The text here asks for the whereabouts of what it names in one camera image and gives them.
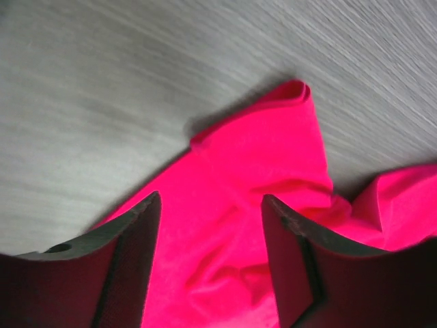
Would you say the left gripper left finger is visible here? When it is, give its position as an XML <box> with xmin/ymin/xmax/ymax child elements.
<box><xmin>1</xmin><ymin>192</ymin><xmax>161</xmax><ymax>327</ymax></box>

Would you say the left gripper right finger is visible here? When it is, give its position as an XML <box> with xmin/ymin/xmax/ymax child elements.
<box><xmin>262</xmin><ymin>195</ymin><xmax>436</xmax><ymax>327</ymax></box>

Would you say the magenta t shirt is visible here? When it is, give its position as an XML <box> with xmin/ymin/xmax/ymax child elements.
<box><xmin>91</xmin><ymin>79</ymin><xmax>437</xmax><ymax>328</ymax></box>

